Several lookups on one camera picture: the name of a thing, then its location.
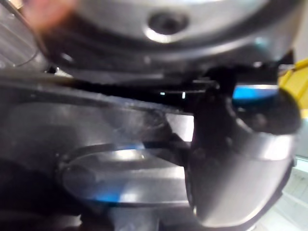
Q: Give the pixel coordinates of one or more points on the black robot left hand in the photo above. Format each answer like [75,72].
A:
[168,43]

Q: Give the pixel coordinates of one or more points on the blue plastic object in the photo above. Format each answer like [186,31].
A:
[252,95]

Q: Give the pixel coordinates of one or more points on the silver robot left leg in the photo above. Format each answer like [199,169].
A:
[101,134]

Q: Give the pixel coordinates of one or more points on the pinkish red blurred object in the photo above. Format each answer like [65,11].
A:
[45,12]

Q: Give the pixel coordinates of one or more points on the grey ribbed panel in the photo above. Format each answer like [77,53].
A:
[14,41]

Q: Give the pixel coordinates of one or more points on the yellow shelf frame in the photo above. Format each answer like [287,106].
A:
[294,79]

